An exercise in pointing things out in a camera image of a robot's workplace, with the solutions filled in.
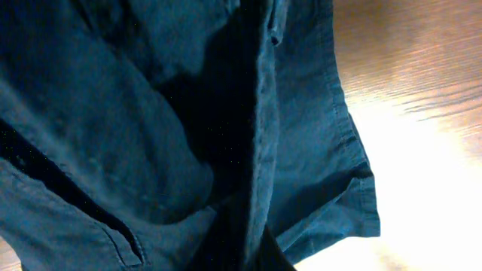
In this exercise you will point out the navy blue shorts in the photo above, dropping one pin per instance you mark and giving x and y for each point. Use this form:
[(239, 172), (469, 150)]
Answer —
[(166, 134)]

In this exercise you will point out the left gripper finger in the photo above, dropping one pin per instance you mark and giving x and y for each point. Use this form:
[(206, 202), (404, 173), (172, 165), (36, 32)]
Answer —
[(271, 257)]

